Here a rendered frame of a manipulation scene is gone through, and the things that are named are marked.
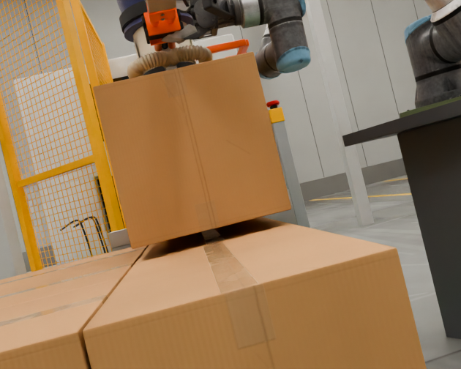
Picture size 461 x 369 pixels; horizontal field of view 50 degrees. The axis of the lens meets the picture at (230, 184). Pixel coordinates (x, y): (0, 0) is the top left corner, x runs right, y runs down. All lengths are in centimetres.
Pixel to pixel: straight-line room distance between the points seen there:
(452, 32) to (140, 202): 101
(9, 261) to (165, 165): 162
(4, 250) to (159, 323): 213
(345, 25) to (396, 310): 1190
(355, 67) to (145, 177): 1118
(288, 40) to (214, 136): 31
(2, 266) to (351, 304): 224
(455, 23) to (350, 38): 1083
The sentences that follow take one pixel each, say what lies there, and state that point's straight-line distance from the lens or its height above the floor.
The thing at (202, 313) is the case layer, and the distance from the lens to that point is 61.
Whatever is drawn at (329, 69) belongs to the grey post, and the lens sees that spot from 505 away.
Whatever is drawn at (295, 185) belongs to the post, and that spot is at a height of 60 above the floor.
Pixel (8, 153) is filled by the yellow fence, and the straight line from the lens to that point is 327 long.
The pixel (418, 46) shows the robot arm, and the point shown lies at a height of 96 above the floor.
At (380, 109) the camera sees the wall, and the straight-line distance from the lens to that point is 1228.
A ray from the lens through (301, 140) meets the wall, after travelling 1139.
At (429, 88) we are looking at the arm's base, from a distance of 173.
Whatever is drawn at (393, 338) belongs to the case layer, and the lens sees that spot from 67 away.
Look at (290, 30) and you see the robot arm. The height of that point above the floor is 102.
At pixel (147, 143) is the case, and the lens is 120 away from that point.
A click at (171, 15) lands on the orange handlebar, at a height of 109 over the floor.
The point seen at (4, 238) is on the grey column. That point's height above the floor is 69.
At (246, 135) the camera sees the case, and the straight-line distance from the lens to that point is 121.
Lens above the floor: 66
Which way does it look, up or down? level
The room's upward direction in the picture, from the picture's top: 14 degrees counter-clockwise
